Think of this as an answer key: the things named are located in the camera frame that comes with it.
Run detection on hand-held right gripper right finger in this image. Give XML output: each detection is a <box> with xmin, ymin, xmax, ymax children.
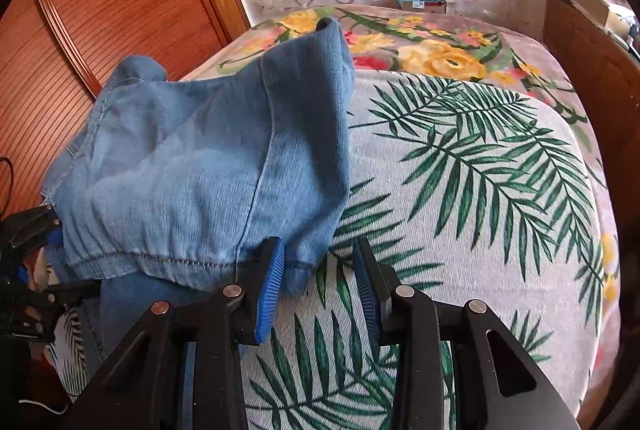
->
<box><xmin>352</xmin><ymin>237</ymin><xmax>581</xmax><ymax>430</ymax></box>

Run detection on floral blanket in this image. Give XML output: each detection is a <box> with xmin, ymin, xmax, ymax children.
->
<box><xmin>180</xmin><ymin>4</ymin><xmax>622</xmax><ymax>411</ymax></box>

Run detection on wooden wardrobe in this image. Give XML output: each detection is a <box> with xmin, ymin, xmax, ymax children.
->
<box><xmin>0</xmin><ymin>0</ymin><xmax>252</xmax><ymax>213</ymax></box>

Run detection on palm leaf print cloth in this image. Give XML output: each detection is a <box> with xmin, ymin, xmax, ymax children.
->
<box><xmin>47</xmin><ymin>74</ymin><xmax>608</xmax><ymax>430</ymax></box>

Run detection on white cable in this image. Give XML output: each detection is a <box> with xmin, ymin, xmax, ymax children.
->
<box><xmin>19</xmin><ymin>397</ymin><xmax>70</xmax><ymax>415</ymax></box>

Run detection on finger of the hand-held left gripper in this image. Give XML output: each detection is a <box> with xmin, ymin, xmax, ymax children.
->
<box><xmin>5</xmin><ymin>204</ymin><xmax>64</xmax><ymax>259</ymax></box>
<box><xmin>0</xmin><ymin>280</ymin><xmax>102</xmax><ymax>342</ymax></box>

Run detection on blue denim pants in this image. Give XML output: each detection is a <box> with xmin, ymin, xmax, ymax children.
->
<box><xmin>40</xmin><ymin>16</ymin><xmax>357</xmax><ymax>373</ymax></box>

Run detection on black cable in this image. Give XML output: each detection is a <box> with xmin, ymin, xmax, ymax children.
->
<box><xmin>0</xmin><ymin>156</ymin><xmax>17</xmax><ymax>213</ymax></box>

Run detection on wooden dresser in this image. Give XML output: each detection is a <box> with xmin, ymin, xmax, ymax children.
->
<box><xmin>542</xmin><ymin>0</ymin><xmax>640</xmax><ymax>128</ymax></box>

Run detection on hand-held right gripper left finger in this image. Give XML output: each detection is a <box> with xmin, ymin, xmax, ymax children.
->
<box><xmin>67</xmin><ymin>236</ymin><xmax>287</xmax><ymax>430</ymax></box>

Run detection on clutter on dresser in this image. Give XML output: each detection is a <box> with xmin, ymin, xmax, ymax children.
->
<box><xmin>552</xmin><ymin>0</ymin><xmax>640</xmax><ymax>60</ymax></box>

